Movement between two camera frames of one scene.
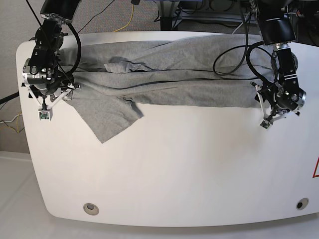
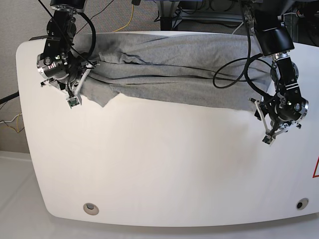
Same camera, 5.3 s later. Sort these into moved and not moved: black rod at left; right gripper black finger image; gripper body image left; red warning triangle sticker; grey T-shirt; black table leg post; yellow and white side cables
Moved: gripper body image left; grey T-shirt; right gripper black finger image
Not moved: yellow and white side cables; black rod at left; red warning triangle sticker; black table leg post
